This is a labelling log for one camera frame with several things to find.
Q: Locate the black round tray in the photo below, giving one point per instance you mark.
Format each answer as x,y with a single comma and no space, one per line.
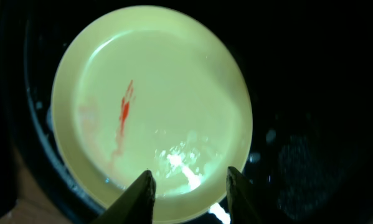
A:
308,66

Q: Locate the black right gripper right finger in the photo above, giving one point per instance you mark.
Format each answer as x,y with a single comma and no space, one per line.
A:
241,202

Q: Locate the yellow plate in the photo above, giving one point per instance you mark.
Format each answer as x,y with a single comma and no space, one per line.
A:
150,88

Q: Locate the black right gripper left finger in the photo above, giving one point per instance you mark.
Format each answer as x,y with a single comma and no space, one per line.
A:
135,205

